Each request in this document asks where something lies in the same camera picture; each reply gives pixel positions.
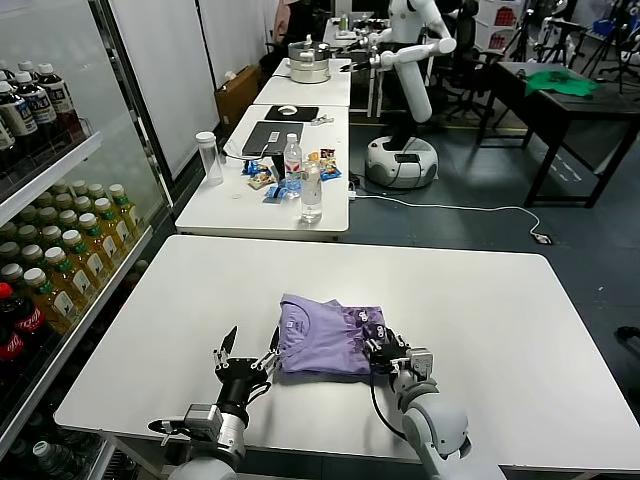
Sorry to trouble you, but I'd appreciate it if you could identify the cardboard box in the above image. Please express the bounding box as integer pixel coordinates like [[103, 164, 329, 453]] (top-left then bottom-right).
[[215, 64, 262, 127]]

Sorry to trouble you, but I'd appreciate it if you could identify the water bottle red label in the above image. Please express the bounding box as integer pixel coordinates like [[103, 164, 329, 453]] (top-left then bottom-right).
[[283, 131, 305, 198]]

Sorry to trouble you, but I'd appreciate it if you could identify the white laptop cable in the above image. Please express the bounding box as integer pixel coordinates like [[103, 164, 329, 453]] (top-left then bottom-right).
[[223, 141, 274, 164]]

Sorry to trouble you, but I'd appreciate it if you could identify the white display shelf rack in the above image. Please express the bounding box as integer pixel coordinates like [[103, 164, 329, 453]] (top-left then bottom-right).
[[0, 129, 156, 480]]

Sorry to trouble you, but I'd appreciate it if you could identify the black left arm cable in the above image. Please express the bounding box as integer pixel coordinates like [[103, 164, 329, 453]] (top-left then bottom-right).
[[147, 418, 189, 444]]

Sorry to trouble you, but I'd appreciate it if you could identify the pink garment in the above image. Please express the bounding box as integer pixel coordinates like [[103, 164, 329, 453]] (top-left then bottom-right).
[[274, 0, 297, 47]]

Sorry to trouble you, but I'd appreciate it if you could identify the clear bottle green label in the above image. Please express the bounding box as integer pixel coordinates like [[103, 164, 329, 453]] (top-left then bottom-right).
[[32, 441, 79, 479]]

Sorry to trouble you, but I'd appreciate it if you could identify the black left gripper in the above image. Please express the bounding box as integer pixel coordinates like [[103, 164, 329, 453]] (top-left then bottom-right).
[[213, 325, 282, 416]]

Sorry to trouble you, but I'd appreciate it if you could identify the steel steamer pot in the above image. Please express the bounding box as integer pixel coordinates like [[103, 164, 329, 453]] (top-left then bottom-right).
[[288, 33, 334, 85]]

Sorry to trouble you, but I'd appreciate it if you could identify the white storage boxes red print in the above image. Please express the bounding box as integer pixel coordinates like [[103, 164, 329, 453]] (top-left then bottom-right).
[[473, 0, 525, 51]]

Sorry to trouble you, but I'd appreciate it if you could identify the cola bottle red label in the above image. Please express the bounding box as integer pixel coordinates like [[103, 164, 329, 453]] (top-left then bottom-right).
[[0, 324, 27, 362], [0, 282, 50, 354]]

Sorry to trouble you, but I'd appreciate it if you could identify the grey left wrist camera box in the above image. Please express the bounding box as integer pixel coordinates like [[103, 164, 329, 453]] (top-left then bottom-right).
[[184, 403, 221, 441]]

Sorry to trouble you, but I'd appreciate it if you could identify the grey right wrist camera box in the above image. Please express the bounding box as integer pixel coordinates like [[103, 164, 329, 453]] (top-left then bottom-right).
[[408, 345, 436, 381]]

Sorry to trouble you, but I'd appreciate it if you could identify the black mouse pad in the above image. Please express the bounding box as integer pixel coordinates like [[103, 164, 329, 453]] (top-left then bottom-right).
[[264, 104, 320, 122]]

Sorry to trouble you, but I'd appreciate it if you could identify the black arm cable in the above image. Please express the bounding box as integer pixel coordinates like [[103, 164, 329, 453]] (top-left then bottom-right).
[[147, 418, 189, 444], [369, 369, 416, 444]]

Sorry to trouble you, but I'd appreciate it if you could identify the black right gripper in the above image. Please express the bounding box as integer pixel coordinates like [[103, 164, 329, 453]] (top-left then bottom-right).
[[365, 328, 414, 376]]

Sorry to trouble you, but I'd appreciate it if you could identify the purple t-shirt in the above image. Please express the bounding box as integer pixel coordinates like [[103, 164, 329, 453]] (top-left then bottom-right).
[[277, 293, 389, 375]]

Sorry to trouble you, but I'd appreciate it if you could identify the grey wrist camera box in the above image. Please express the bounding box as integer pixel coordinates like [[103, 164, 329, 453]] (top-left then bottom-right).
[[408, 345, 436, 381], [184, 403, 221, 441]]

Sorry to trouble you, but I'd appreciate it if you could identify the black table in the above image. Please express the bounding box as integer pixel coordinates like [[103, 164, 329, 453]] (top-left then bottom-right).
[[476, 59, 640, 209]]

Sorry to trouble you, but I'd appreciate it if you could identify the clear plastic water bottle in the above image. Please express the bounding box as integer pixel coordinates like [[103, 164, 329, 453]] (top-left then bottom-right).
[[299, 159, 325, 225]]

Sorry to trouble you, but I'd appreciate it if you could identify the white floor cable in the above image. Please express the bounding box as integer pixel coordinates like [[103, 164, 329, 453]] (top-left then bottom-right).
[[355, 192, 547, 236]]

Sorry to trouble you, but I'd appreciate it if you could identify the dark grey laptop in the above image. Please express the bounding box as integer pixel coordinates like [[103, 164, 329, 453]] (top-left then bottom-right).
[[242, 120, 306, 158]]

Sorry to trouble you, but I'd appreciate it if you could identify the green cloth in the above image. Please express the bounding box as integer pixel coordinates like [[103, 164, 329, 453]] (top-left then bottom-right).
[[523, 68, 601, 100]]

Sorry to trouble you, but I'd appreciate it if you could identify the clear cylinder container white lid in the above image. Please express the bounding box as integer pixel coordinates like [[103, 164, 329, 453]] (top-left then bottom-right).
[[195, 130, 225, 188]]

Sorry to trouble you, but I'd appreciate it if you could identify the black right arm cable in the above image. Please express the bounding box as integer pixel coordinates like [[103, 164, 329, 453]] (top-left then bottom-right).
[[369, 369, 416, 444]]

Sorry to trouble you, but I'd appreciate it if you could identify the black office chair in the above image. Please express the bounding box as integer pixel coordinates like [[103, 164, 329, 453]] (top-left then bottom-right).
[[439, 0, 499, 121]]

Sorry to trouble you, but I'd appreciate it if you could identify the grey metal door frame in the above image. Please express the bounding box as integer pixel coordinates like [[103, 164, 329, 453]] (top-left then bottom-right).
[[89, 0, 176, 209]]

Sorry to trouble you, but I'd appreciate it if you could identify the white rectangular table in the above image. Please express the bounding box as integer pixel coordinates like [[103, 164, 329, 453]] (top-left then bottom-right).
[[175, 104, 352, 236], [253, 56, 354, 108]]

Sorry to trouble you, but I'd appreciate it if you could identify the white humanoid robot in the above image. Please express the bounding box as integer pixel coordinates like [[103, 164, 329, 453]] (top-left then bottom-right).
[[340, 0, 459, 190]]

